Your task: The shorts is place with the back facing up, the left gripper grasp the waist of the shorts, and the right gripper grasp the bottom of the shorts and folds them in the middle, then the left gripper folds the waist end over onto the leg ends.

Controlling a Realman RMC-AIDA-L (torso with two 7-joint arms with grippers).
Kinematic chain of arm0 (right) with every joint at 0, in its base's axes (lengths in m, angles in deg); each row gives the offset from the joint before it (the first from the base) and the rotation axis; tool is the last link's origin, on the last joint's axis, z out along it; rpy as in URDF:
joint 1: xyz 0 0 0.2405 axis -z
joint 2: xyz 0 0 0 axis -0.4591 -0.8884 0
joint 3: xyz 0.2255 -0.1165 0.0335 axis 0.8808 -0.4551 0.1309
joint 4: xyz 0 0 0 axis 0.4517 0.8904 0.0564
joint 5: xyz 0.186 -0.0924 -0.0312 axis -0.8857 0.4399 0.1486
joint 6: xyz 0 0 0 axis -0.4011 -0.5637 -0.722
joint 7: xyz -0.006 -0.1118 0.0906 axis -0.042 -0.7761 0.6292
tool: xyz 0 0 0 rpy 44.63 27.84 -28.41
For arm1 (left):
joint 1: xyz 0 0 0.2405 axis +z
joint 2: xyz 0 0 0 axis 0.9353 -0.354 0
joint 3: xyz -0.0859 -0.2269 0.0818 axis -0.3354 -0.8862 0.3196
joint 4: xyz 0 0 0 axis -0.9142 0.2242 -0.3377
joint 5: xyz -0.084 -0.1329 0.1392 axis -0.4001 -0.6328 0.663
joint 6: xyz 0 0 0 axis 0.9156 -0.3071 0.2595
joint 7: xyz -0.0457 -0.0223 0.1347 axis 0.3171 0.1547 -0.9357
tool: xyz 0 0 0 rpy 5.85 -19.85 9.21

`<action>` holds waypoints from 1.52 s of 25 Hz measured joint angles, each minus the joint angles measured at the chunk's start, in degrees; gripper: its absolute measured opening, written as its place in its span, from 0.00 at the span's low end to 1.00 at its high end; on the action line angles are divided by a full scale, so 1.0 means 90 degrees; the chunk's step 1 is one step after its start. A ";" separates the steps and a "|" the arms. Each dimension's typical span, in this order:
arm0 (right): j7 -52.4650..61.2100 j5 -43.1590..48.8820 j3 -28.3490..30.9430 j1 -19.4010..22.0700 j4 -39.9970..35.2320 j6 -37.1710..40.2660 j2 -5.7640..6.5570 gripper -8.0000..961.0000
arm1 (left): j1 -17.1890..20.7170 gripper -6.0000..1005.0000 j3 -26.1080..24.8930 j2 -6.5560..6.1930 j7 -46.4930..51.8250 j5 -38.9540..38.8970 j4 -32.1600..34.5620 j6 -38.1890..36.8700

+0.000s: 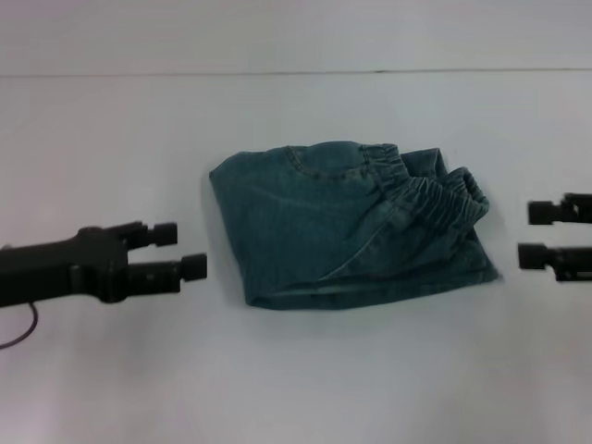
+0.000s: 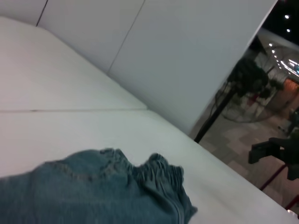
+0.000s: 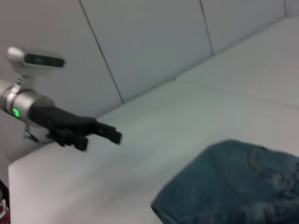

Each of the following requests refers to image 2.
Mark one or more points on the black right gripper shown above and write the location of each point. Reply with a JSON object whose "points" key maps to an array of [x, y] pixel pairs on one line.
{"points": [[290, 150]]}

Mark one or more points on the blue denim shorts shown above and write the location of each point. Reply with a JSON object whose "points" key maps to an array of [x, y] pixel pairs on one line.
{"points": [[81, 191]]}

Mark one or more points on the red barrier rod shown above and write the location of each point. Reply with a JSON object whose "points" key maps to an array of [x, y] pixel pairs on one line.
{"points": [[273, 176], [292, 204]]}

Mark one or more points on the black stand pole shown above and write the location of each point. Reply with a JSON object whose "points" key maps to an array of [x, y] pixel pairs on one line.
{"points": [[213, 116]]}

